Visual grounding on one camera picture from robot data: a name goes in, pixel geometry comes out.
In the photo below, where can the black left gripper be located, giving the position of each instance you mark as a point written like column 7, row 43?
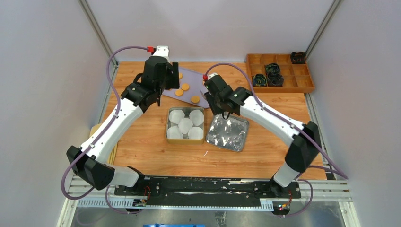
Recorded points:
column 173, row 82

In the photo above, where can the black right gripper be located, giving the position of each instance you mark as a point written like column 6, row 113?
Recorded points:
column 215, row 109

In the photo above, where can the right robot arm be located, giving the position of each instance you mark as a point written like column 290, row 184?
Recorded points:
column 303, row 140

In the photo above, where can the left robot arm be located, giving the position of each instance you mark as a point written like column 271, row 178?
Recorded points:
column 89, row 161

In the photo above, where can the white paper cup top-right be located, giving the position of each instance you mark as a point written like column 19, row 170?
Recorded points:
column 197, row 117

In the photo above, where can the silver tin lid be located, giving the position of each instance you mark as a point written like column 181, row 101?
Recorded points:
column 229, row 134

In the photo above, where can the lavender plastic tray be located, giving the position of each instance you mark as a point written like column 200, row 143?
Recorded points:
column 195, row 80

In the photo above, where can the white paper cup bottom-right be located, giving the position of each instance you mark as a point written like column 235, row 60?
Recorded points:
column 196, row 133

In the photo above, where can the white paper cup centre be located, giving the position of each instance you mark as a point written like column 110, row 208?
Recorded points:
column 185, row 125

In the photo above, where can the white paper cup top-left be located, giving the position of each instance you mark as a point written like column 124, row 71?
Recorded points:
column 176, row 115

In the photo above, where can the gold cookie tin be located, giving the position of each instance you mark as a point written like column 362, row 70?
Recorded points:
column 185, row 140

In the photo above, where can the rolled dark tie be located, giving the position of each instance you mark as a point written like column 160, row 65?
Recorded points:
column 275, row 80

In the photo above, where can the rolled green blue tie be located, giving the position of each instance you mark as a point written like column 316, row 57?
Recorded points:
column 272, row 68

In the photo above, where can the white paper cup bottom-left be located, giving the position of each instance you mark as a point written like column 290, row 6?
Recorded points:
column 173, row 133

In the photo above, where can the wooden compartment tray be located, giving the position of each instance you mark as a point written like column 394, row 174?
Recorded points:
column 297, row 77

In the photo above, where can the rolled dark tie corner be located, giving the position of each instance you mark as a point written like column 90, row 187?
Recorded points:
column 298, row 57

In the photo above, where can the aluminium frame rail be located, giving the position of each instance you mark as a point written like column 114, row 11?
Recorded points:
column 95, row 26

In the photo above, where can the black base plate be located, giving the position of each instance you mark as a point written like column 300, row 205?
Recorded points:
column 208, row 192

